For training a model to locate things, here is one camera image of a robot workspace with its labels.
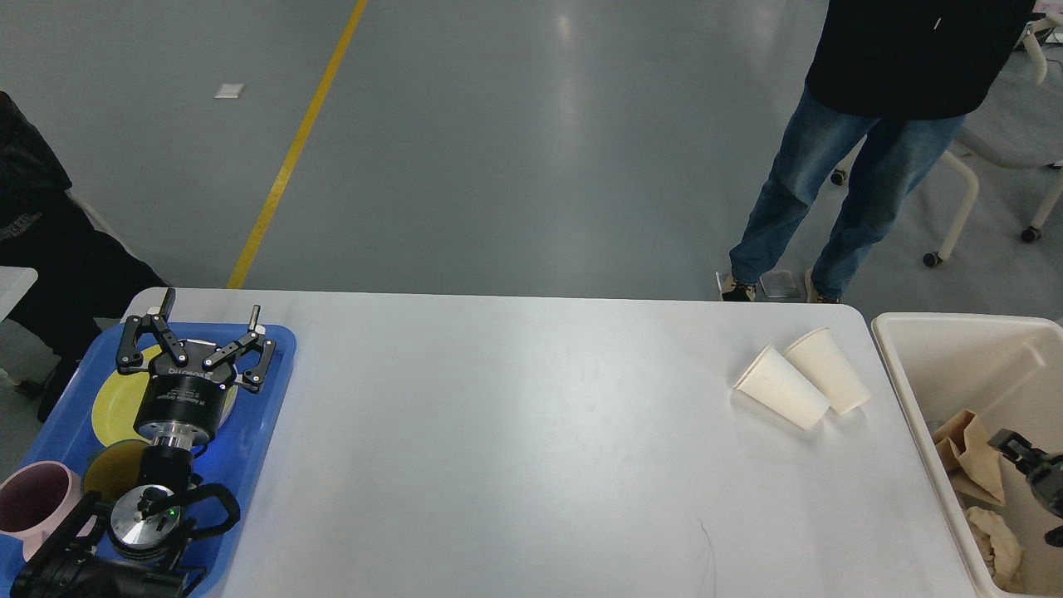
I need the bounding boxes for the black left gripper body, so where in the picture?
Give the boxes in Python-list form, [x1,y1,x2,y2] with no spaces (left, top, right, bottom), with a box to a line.
[134,340,225,445]

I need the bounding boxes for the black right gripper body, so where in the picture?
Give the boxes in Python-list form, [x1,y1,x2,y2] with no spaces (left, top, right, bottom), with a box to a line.
[1028,452,1062,518]

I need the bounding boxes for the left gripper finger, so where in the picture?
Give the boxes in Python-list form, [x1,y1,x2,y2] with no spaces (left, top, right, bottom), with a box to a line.
[116,288,189,375]
[203,304,277,394]

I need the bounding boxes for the yellow plastic plate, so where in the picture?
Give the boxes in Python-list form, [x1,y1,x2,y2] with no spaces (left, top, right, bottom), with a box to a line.
[91,345,203,449]

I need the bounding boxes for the dark green mug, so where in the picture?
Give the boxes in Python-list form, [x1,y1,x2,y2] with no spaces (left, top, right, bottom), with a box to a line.
[82,439,149,502]

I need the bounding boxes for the pink ribbed mug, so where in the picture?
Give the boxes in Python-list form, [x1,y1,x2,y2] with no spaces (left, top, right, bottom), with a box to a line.
[1,459,84,561]

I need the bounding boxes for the white paper cup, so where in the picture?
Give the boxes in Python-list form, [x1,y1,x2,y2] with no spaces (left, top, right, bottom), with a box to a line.
[733,345,830,430]

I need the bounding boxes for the brown paper top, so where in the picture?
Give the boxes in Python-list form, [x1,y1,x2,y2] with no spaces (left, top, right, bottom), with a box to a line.
[964,507,1025,593]

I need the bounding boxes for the beige plastic bin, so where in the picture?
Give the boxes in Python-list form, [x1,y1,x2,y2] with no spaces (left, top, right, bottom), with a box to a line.
[872,313,1062,597]

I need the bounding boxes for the person in dark clothes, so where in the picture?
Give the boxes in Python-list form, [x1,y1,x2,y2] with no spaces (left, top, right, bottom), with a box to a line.
[1,92,164,421]

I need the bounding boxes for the white side table corner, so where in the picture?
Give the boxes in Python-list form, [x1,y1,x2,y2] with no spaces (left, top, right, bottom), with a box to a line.
[0,266,37,321]

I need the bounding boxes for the white cup behind gripper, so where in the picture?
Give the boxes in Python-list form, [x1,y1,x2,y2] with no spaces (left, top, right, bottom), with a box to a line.
[782,328,872,414]

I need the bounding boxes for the right floor socket plate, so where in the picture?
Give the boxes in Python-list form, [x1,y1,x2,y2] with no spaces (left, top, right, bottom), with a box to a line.
[759,270,802,301]

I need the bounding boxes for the grey office chair right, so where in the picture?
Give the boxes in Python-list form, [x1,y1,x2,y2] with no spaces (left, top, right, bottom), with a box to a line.
[829,1,1062,267]

